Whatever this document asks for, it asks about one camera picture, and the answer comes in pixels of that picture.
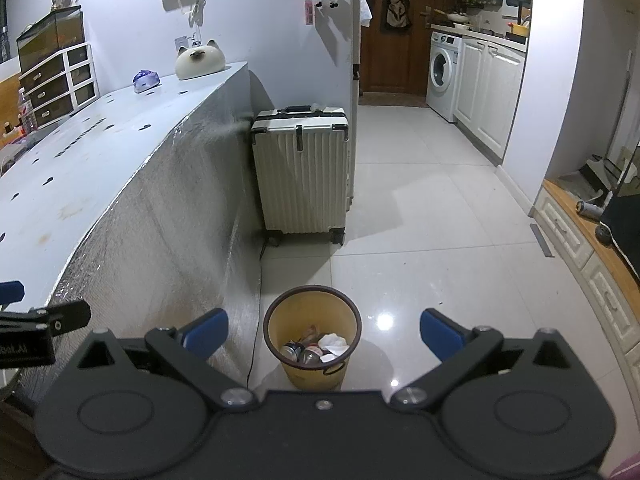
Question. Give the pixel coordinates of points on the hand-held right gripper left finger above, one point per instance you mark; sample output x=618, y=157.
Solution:
x=207, y=332

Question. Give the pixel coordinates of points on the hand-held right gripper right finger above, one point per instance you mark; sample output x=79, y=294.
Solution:
x=440, y=332

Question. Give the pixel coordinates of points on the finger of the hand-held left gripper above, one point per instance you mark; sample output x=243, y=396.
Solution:
x=11, y=292
x=65, y=316

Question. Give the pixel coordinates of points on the silver drink can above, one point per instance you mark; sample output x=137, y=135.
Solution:
x=291, y=352
x=311, y=357

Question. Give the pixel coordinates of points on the clear red-label plastic bottle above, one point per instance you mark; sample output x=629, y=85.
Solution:
x=311, y=333

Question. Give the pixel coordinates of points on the white paper towel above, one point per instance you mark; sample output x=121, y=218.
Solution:
x=334, y=342

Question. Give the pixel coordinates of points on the yellow bin with brown rim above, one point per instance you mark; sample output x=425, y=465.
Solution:
x=312, y=310

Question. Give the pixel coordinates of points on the foil-sided white table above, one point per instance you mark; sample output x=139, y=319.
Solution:
x=100, y=160

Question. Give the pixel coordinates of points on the white wood-topped low cabinet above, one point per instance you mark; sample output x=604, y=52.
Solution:
x=590, y=260

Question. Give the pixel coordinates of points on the cream ribbed suitcase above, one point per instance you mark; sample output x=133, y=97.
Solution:
x=300, y=175

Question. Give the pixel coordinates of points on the clear water bottle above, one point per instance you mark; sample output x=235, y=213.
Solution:
x=27, y=110

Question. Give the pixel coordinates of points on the grey spray can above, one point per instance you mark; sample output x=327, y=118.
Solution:
x=590, y=208

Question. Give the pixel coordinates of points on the black flat panel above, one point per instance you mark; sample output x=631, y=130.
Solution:
x=622, y=225

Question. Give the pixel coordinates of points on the white drawer organizer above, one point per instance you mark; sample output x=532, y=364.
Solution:
x=57, y=85

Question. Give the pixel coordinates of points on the white kitchen cabinet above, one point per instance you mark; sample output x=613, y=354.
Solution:
x=490, y=95

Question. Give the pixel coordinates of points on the purple glass ornament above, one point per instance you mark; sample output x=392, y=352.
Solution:
x=146, y=81

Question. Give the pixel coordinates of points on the white washing machine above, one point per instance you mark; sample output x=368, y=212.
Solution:
x=442, y=75

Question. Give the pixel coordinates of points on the glass fish tank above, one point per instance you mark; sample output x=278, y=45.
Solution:
x=50, y=35

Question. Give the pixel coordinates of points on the cream cat-shaped ornament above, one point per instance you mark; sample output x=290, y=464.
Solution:
x=200, y=61

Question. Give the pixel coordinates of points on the brown wooden door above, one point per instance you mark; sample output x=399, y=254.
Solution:
x=395, y=60

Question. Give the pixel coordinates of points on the metal wok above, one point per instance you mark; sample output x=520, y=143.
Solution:
x=457, y=16

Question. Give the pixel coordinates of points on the hanging white plastic bag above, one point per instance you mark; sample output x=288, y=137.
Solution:
x=366, y=12

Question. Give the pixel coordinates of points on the pink hanging tag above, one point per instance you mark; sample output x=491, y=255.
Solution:
x=309, y=12

